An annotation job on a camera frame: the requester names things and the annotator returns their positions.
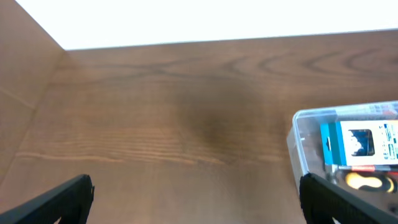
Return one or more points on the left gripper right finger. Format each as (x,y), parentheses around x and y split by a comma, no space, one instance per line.
(324,203)

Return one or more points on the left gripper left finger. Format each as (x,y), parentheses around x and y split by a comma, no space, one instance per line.
(69,202)

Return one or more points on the stubby yellow black screwdriver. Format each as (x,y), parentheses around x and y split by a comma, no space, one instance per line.
(371,182)

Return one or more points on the black orange pen tool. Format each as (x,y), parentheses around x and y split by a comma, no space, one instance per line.
(334,171)

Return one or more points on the blue white product box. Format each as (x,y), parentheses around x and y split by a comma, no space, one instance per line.
(360,143)

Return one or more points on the clear plastic container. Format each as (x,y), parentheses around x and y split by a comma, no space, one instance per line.
(305,145)

